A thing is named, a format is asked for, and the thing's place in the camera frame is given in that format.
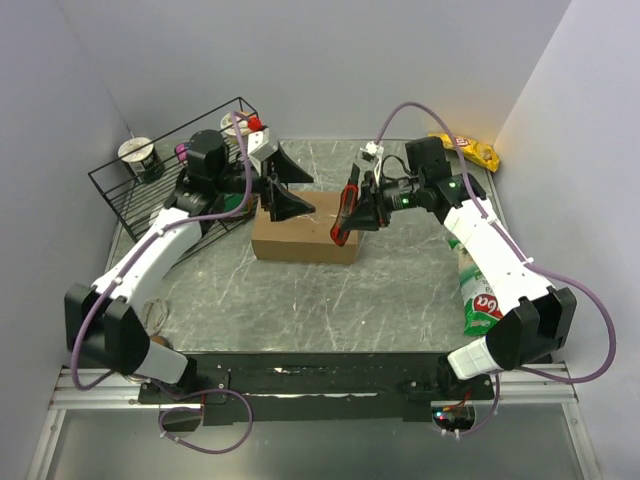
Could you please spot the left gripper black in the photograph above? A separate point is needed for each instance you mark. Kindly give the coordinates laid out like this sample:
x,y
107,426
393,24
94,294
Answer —
x,y
282,204

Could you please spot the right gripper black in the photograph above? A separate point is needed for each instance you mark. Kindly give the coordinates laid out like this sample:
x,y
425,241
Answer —
x,y
365,215

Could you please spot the red black utility knife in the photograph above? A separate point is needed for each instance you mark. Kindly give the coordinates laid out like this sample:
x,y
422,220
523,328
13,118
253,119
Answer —
x,y
348,200

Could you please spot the brown cardboard express box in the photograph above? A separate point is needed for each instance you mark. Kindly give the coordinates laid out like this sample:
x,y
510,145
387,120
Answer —
x,y
305,238

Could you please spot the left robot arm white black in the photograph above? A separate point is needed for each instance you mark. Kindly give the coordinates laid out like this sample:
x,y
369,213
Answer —
x,y
102,320

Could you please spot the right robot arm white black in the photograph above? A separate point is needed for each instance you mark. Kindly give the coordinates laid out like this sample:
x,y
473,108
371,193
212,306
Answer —
x,y
536,315

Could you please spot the yogurt cup peach label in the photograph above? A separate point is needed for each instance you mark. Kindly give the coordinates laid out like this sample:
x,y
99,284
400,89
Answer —
x,y
228,130

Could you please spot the small purple yogurt cup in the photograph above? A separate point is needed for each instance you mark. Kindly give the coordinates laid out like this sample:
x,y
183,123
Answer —
x,y
180,151

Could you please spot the yellow lays chips bag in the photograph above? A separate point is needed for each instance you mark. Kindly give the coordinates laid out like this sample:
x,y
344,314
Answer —
x,y
479,153

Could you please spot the dark labelled yogurt cup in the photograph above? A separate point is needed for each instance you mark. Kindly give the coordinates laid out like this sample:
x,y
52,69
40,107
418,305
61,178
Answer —
x,y
140,155

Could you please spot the green cassava chips bag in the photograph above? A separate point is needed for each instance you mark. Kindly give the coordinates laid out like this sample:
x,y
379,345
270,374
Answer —
x,y
481,308

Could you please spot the white chobani yogurt cup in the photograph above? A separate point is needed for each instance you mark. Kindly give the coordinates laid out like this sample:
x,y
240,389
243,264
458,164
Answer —
x,y
154,314

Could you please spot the orange labelled tin can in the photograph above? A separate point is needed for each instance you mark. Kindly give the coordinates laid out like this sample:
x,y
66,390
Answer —
x,y
161,340

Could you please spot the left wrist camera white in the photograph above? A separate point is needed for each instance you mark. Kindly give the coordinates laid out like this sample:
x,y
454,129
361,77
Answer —
x,y
260,145

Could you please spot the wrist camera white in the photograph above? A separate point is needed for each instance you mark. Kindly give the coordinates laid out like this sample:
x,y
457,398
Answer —
x,y
260,145
372,155

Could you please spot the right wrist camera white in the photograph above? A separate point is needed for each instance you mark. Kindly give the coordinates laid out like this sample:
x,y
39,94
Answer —
x,y
372,155

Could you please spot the black wire rack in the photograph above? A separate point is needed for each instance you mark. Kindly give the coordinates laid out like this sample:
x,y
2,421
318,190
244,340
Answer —
x,y
136,205

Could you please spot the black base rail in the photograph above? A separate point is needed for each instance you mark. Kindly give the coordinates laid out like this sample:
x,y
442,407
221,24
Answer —
x,y
231,387

